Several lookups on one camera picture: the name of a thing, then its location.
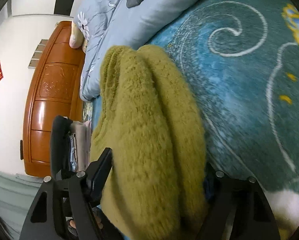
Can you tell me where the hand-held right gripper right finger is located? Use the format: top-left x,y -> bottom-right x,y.
196,164 -> 283,240

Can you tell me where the stack of folded clothes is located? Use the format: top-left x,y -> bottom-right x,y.
68,120 -> 93,173

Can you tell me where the wooden headboard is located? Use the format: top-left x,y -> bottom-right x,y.
22,21 -> 88,178

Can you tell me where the light blue floral quilt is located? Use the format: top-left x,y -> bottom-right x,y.
73,0 -> 236,102

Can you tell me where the white wall fixture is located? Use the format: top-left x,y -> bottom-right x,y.
27,38 -> 49,70

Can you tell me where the cream plush toy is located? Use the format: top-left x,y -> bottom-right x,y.
69,21 -> 88,53

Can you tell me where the green fuzzy sweater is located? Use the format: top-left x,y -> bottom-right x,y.
90,44 -> 210,240

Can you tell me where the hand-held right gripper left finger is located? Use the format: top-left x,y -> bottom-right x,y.
19,147 -> 113,240

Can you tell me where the black chair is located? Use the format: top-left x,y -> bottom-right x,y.
50,116 -> 74,239

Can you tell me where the teal printed blanket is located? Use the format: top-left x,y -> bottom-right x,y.
83,0 -> 299,240

